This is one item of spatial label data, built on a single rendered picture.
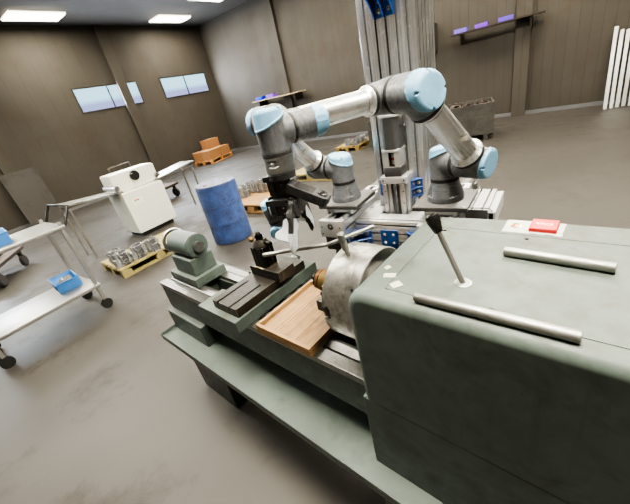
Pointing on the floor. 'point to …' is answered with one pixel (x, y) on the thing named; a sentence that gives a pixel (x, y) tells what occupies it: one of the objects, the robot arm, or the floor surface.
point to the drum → (224, 210)
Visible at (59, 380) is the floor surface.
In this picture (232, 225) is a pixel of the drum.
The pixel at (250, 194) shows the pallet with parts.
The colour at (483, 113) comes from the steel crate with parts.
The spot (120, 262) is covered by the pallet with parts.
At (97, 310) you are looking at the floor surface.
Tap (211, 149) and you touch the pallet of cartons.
